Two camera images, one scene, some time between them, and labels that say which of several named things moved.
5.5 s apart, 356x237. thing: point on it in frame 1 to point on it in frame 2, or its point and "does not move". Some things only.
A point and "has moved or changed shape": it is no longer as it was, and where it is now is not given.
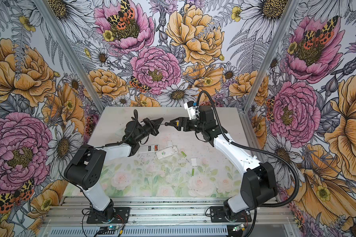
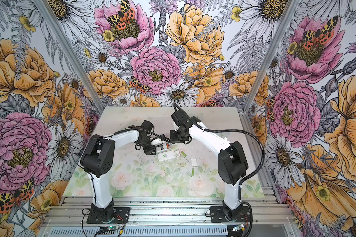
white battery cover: [194, 162] does not move
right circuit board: [239, 227] does not move
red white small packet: [149, 148] has moved or changed shape
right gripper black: [180, 123] to [174, 138]
